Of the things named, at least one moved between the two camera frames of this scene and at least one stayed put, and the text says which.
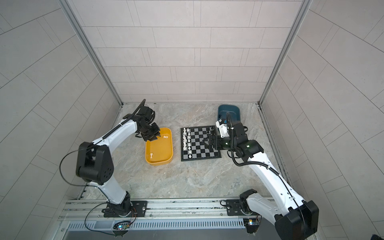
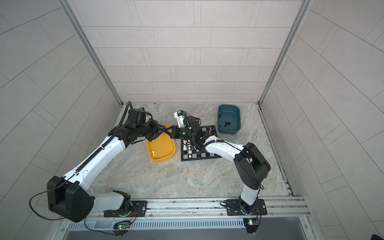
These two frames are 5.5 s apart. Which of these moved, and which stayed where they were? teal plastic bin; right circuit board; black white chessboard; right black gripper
Moved: right black gripper
Stayed: black white chessboard; teal plastic bin; right circuit board
